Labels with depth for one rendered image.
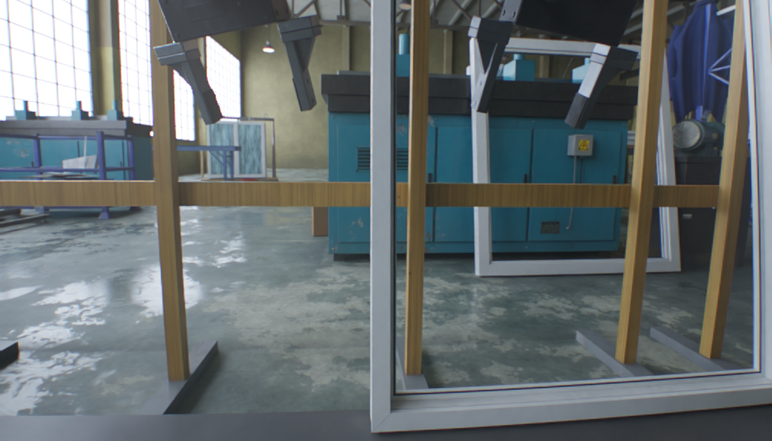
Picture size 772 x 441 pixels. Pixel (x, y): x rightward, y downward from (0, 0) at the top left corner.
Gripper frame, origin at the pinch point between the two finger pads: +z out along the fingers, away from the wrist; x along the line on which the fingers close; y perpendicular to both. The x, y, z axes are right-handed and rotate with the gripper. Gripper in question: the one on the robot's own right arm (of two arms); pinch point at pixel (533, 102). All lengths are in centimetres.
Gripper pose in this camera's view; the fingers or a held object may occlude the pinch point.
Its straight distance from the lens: 51.4
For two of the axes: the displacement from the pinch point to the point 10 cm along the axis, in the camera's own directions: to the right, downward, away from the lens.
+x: 9.8, 1.1, 1.6
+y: 0.8, 5.0, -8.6
